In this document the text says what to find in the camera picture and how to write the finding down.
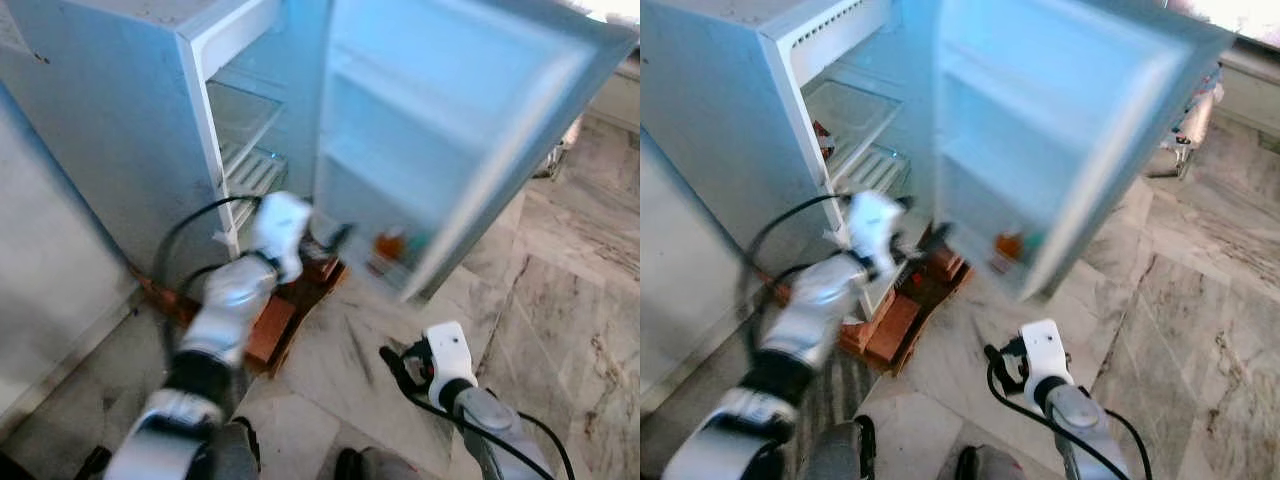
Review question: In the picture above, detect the glass fridge shelf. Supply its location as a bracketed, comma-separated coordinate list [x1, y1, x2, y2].
[800, 78, 907, 173]
[205, 80, 287, 167]

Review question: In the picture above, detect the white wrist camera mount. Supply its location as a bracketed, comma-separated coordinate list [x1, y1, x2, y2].
[847, 189, 907, 282]
[249, 191, 314, 284]
[1019, 319, 1074, 388]
[424, 321, 480, 388]

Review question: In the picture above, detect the white fridge cabinet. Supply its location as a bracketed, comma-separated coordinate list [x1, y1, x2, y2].
[640, 0, 943, 323]
[0, 0, 333, 269]

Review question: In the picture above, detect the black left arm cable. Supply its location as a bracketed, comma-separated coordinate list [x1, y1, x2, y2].
[738, 192, 853, 303]
[150, 196, 263, 303]

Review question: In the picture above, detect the grey robot leg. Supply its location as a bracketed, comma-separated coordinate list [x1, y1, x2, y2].
[214, 418, 263, 480]
[954, 445, 1043, 480]
[808, 414, 878, 480]

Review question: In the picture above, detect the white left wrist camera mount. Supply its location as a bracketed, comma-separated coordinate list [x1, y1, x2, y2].
[249, 191, 314, 284]
[847, 189, 907, 282]

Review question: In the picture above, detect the white wire fridge shelf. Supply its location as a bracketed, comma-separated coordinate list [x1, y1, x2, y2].
[220, 147, 290, 203]
[834, 145, 912, 197]

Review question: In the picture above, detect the grey left robot leg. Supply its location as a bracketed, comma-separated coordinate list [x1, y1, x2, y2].
[214, 418, 263, 480]
[808, 414, 878, 480]

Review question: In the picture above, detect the grey right robot leg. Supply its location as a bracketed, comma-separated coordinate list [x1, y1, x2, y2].
[954, 445, 1043, 480]

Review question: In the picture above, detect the silver metal object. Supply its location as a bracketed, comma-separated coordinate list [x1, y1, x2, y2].
[538, 114, 587, 182]
[1144, 68, 1227, 182]

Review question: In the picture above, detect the white fridge door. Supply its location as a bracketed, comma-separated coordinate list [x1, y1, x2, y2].
[314, 0, 639, 303]
[930, 0, 1237, 303]

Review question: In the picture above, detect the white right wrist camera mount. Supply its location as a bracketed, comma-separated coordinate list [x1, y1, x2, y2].
[424, 321, 480, 388]
[1019, 319, 1074, 388]

